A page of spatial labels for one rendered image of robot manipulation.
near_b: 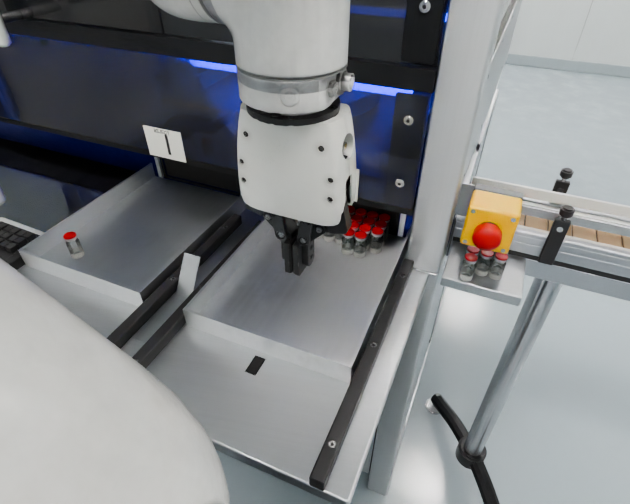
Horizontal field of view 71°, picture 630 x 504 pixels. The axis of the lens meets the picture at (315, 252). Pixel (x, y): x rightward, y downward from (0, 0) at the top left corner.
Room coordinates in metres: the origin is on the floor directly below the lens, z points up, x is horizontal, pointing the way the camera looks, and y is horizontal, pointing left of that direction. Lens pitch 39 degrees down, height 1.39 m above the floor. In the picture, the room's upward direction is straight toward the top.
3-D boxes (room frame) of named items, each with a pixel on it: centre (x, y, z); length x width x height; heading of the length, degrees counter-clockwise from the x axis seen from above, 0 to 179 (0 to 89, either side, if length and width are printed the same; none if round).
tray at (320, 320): (0.55, 0.01, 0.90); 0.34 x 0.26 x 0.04; 157
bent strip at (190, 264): (0.48, 0.22, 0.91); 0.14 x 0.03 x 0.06; 157
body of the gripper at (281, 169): (0.35, 0.02, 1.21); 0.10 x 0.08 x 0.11; 67
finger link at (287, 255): (0.36, 0.03, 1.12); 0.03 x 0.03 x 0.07; 67
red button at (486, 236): (0.52, -0.25, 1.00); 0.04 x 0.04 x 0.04; 66
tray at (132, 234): (0.69, 0.32, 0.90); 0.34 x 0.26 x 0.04; 156
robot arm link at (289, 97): (0.35, 0.02, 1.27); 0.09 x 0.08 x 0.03; 67
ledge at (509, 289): (0.59, -0.30, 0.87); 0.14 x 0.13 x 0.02; 156
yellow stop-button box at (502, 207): (0.56, -0.27, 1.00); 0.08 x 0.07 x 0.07; 156
